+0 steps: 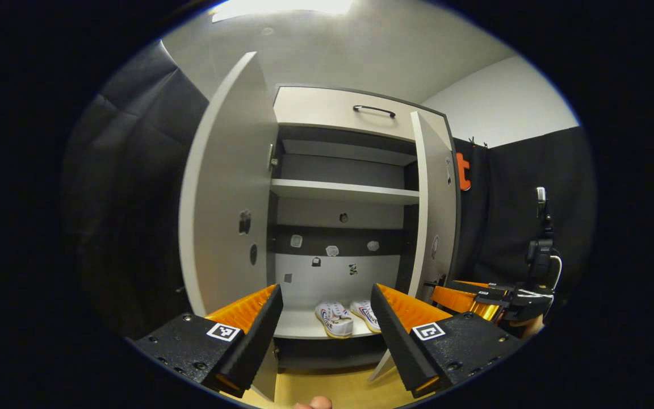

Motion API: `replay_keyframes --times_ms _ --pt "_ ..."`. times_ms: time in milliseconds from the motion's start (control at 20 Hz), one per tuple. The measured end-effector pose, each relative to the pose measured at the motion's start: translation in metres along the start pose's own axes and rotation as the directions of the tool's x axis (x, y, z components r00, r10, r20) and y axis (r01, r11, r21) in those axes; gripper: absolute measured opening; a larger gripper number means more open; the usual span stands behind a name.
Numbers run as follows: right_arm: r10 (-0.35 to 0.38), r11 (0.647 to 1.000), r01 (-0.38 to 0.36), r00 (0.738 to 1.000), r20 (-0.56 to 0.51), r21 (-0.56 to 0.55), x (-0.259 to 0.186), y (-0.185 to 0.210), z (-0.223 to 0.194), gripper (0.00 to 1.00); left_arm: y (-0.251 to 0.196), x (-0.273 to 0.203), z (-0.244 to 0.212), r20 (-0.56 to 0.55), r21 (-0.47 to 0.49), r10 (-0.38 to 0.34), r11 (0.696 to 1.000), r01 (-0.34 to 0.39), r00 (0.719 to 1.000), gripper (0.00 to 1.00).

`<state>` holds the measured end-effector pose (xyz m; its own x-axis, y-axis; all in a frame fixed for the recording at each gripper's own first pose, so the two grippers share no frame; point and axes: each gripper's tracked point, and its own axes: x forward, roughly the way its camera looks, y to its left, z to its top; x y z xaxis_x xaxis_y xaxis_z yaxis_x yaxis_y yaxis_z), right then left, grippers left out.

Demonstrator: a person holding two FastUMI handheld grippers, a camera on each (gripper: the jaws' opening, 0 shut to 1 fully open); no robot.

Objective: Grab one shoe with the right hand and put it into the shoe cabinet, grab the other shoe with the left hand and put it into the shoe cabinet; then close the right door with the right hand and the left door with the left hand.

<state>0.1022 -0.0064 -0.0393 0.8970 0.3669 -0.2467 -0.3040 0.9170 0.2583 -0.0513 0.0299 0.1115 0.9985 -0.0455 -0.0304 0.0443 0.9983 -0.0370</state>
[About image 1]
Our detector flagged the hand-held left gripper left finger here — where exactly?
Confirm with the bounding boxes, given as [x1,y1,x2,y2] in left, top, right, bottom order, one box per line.
[133,283,284,399]

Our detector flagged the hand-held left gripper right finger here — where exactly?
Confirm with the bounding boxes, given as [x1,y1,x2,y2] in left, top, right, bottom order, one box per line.
[370,283,526,399]

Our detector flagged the white canvas shoe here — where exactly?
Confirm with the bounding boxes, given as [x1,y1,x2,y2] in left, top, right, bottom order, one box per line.
[350,299,382,334]
[314,301,355,339]

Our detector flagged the ceiling light panel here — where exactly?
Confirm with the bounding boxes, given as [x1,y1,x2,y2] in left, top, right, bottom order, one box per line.
[211,0,356,23]

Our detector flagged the black drawer handle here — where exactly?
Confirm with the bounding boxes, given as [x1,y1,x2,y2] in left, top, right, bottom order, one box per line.
[353,105,397,119]

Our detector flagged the white grey shoe cabinet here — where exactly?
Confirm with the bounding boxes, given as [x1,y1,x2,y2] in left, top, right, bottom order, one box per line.
[267,85,463,370]

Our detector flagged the cabinet door with camera sticker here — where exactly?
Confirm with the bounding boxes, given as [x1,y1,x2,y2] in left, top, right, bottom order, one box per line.
[178,51,280,403]

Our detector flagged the black backdrop cloth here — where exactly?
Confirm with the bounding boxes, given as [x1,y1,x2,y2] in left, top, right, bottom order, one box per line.
[63,40,211,341]
[452,126,597,319]

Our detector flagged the white cabinet drawer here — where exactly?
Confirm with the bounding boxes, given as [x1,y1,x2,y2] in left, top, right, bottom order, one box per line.
[273,86,452,151]

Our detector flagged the white cabinet shelf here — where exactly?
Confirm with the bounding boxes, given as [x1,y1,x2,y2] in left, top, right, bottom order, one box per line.
[270,179,420,205]

